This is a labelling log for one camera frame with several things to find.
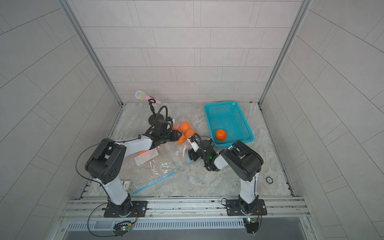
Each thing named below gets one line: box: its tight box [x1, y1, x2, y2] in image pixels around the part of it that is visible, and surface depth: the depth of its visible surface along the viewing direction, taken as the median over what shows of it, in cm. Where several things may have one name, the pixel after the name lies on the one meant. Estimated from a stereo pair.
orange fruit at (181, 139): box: [177, 133, 186, 145], surface depth 93 cm
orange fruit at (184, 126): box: [179, 121, 190, 132], surface depth 97 cm
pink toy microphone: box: [135, 90, 162, 105], surface depth 88 cm
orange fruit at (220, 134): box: [215, 129, 227, 141], surface depth 94 cm
